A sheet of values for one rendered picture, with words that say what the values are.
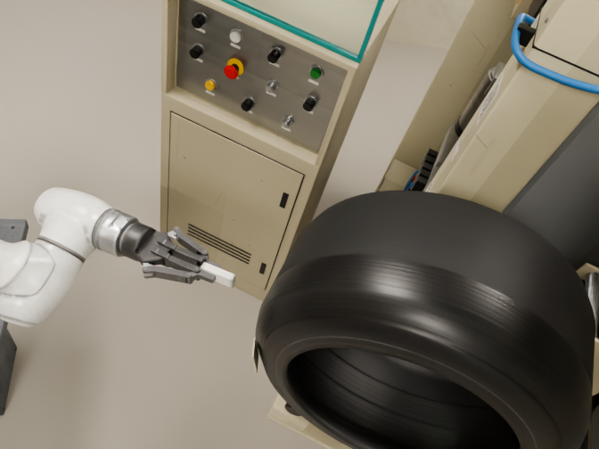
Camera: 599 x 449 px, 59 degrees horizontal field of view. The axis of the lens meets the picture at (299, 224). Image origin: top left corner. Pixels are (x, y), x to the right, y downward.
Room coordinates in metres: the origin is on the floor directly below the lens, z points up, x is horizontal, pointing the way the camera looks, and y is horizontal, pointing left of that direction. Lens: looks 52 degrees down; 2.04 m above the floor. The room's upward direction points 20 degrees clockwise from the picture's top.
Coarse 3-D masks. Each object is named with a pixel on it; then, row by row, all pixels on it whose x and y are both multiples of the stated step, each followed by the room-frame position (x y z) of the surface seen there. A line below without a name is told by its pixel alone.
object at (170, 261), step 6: (156, 252) 0.52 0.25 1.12; (162, 252) 0.53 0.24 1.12; (168, 258) 0.52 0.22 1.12; (174, 258) 0.53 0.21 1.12; (162, 264) 0.52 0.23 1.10; (168, 264) 0.52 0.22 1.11; (174, 264) 0.52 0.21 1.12; (180, 264) 0.52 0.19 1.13; (186, 264) 0.52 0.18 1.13; (180, 270) 0.52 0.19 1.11; (186, 270) 0.51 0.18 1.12; (192, 270) 0.51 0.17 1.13; (198, 270) 0.52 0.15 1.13
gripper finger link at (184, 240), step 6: (174, 228) 0.60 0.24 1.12; (180, 234) 0.59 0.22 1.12; (180, 240) 0.58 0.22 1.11; (186, 240) 0.58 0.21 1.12; (192, 240) 0.58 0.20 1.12; (186, 246) 0.57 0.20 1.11; (192, 246) 0.57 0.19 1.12; (198, 246) 0.57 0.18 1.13; (198, 252) 0.57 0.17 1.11; (204, 252) 0.56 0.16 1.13
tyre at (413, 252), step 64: (384, 192) 0.63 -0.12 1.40; (320, 256) 0.49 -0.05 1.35; (384, 256) 0.48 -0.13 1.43; (448, 256) 0.49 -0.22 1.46; (512, 256) 0.53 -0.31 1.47; (320, 320) 0.39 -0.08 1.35; (384, 320) 0.38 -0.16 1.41; (448, 320) 0.39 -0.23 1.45; (512, 320) 0.42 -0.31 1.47; (576, 320) 0.49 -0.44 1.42; (320, 384) 0.47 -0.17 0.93; (384, 384) 0.53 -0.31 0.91; (448, 384) 0.56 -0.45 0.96; (512, 384) 0.36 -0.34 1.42; (576, 384) 0.40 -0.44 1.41; (384, 448) 0.37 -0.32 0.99; (448, 448) 0.42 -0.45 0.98; (512, 448) 0.41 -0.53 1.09; (576, 448) 0.36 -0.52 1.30
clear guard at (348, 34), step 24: (240, 0) 1.19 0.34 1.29; (264, 0) 1.18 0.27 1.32; (288, 0) 1.18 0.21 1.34; (312, 0) 1.17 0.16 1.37; (336, 0) 1.16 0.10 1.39; (360, 0) 1.16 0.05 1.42; (288, 24) 1.18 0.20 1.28; (312, 24) 1.17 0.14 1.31; (336, 24) 1.16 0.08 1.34; (360, 24) 1.15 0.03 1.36; (336, 48) 1.15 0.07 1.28; (360, 48) 1.15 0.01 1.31
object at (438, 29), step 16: (400, 0) 3.41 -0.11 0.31; (416, 0) 3.46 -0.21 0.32; (432, 0) 3.50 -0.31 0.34; (448, 0) 3.54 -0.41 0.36; (464, 0) 3.59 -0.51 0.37; (400, 16) 3.43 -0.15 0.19; (416, 16) 3.47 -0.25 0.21; (432, 16) 3.52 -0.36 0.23; (448, 16) 3.56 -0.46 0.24; (464, 16) 3.61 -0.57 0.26; (400, 32) 3.45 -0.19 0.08; (416, 32) 3.49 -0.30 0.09; (432, 32) 3.54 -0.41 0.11; (448, 32) 3.59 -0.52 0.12
